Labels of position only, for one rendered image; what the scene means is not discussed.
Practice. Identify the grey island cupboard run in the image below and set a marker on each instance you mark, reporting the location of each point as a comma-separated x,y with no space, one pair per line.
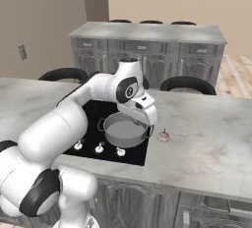
147,48

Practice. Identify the grey metal pot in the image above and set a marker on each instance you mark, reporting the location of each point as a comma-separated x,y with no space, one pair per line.
123,133

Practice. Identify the white hob knob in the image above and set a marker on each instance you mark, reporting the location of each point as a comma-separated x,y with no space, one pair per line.
120,152
78,145
99,148

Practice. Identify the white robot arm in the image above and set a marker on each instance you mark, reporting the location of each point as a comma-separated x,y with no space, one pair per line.
55,130

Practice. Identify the grey wall socket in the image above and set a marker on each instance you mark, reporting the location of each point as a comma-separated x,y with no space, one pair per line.
22,52

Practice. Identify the pink garlic bulb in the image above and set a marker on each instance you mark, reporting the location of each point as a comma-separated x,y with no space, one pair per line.
163,136

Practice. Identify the black hob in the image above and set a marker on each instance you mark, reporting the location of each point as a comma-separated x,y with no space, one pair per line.
98,110

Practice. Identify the grey wooden cupboard door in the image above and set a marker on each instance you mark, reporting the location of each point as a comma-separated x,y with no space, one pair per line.
138,205
210,220

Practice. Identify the grey wooden drawer front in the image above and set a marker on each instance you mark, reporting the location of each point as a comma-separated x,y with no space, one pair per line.
229,204

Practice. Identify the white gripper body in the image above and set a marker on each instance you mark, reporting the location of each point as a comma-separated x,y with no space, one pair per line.
144,114

